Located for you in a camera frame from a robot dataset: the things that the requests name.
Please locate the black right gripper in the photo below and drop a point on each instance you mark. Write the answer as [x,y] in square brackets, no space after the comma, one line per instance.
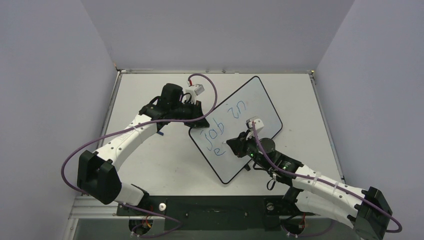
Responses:
[240,144]

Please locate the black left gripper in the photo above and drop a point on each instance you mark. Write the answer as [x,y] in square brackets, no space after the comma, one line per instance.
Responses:
[196,109]

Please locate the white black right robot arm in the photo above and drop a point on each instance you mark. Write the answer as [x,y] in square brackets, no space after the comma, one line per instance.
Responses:
[366,211]

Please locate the black framed whiteboard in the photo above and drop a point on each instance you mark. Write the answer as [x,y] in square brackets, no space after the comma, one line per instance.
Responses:
[228,120]

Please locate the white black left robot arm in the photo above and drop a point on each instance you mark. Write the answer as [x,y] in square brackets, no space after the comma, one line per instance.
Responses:
[98,171]

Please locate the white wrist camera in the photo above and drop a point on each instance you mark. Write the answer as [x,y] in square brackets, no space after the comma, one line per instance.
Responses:
[254,123]
[192,91]

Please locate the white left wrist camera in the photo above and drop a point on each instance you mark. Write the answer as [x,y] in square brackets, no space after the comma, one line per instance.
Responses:
[192,91]

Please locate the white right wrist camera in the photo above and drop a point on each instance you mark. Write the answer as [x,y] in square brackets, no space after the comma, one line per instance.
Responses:
[254,123]

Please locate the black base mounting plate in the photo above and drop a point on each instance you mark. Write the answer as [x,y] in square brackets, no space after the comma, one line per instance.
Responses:
[223,213]

